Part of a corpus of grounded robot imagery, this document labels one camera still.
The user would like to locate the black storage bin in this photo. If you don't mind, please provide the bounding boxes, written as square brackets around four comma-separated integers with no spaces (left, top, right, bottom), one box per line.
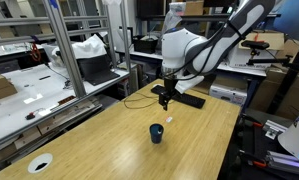
[132,34,159,55]

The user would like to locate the black camera on stand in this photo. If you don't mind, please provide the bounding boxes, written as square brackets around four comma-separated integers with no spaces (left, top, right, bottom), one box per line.
[240,39,271,51]

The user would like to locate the flat brown cardboard box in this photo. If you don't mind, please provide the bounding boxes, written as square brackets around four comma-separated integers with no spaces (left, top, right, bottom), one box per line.
[247,30,286,52]

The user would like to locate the large brown cardboard box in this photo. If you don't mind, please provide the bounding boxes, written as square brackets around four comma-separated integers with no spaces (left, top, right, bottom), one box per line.
[248,66,299,122]

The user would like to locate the aluminium extrusion bars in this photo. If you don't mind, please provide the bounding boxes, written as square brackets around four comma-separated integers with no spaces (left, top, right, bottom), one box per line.
[264,149,299,177]

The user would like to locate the white board with coloured dots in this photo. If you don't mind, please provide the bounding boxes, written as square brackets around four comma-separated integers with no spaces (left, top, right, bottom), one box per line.
[277,101,299,168]

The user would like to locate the black laptop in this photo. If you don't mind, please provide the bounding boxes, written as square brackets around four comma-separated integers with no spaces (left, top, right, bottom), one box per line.
[76,54,121,87]

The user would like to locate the black keyboard cable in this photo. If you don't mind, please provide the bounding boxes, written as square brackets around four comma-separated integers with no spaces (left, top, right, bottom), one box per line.
[123,91,165,111]

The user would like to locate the clear plastic bag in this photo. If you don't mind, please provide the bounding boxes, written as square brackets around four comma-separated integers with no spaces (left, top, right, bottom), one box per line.
[161,2,187,34]

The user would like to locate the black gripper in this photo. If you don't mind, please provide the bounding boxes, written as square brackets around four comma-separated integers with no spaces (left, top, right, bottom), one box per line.
[158,77,179,112]

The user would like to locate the orange handled clamp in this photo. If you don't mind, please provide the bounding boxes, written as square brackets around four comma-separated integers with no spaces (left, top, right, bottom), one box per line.
[251,159,269,169]
[251,121,265,130]

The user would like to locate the blue plastic cup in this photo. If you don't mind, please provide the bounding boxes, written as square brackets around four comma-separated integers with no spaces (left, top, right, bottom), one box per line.
[149,123,165,145]

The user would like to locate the black upright pole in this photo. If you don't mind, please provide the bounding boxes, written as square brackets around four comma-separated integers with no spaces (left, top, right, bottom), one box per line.
[266,35,299,115]

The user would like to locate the red cable loop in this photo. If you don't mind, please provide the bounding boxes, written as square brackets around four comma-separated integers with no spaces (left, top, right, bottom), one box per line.
[30,42,43,63]

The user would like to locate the white cloth cover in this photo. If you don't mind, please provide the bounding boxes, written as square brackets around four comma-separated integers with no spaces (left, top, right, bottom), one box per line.
[42,33,109,68]

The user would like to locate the plain white box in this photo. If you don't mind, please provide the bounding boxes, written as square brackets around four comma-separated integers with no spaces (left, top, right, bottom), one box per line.
[226,44,281,72]

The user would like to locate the small aluminium bracket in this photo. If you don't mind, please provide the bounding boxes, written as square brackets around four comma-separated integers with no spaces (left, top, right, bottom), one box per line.
[262,119,289,141]

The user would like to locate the black computer keyboard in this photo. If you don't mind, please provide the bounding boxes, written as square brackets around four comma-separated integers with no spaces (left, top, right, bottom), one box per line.
[150,84,207,110]

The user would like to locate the white printed carton box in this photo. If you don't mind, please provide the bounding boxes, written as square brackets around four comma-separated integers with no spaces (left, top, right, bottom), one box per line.
[208,83,249,108]

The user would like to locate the small black red gadget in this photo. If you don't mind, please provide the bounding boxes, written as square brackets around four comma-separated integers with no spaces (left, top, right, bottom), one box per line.
[24,111,37,121]

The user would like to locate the white round table grommet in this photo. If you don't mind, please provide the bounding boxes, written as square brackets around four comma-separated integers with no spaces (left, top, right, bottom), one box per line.
[27,152,54,174]

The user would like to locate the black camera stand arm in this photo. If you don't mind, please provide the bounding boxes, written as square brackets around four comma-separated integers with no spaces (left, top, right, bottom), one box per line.
[246,49,299,72]

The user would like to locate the aluminium frame shelf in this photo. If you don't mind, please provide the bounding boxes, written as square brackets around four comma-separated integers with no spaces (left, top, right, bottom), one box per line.
[0,0,139,151]

